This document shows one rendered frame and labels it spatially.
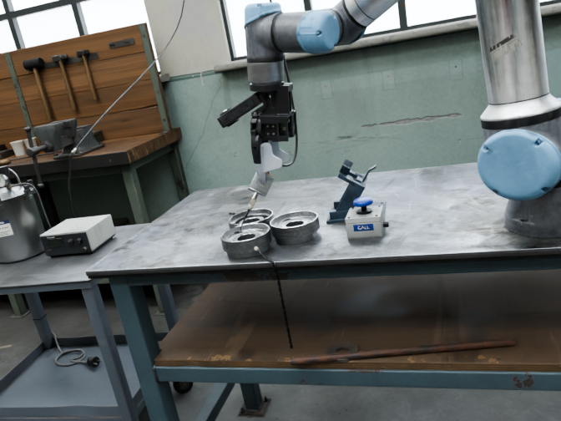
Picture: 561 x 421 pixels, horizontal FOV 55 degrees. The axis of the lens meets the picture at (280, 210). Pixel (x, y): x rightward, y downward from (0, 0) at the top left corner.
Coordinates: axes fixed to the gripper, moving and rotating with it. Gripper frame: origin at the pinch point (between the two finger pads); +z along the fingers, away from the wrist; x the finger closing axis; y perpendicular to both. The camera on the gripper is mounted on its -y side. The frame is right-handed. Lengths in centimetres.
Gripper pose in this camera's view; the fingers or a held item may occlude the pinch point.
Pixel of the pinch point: (263, 175)
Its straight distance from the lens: 118.1
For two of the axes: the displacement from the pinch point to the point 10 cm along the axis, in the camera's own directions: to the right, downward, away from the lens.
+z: 0.5, 9.4, 3.5
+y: 9.6, 0.5, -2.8
